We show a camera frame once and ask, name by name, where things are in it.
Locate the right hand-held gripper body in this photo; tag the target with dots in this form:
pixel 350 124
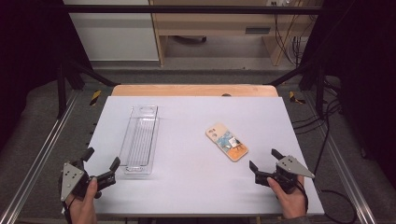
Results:
pixel 292 166

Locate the beige printed phone case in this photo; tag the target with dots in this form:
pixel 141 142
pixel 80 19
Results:
pixel 226 142

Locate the white power strip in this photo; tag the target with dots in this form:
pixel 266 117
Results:
pixel 281 2

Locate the wooden table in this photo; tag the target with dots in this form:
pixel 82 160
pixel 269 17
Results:
pixel 186 90

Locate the black horizontal frame bar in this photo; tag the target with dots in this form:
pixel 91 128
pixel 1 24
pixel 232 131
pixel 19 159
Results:
pixel 186 9

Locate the white cabinet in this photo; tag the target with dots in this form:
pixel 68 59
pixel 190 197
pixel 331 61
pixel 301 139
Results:
pixel 115 34

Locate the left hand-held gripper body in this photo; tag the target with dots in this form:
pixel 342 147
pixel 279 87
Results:
pixel 72 180

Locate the person's left hand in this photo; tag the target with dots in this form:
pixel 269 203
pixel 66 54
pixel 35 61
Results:
pixel 82 208

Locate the black curtain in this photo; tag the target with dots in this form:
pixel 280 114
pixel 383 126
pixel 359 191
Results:
pixel 28 62
pixel 364 77

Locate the white table cover sheet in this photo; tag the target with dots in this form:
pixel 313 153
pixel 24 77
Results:
pixel 190 186

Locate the person's right hand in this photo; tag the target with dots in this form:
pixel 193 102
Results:
pixel 292 203

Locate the yellow black tape strip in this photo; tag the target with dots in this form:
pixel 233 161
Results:
pixel 293 97
pixel 95 97

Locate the clear plastic tray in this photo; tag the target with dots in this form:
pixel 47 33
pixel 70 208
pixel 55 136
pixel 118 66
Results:
pixel 140 140

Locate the black frame strut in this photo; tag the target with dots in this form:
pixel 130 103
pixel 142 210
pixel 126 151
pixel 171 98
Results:
pixel 311 73
pixel 77 73

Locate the aluminium floor rail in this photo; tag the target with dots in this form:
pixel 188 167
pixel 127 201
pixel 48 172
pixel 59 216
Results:
pixel 40 149
pixel 345 174

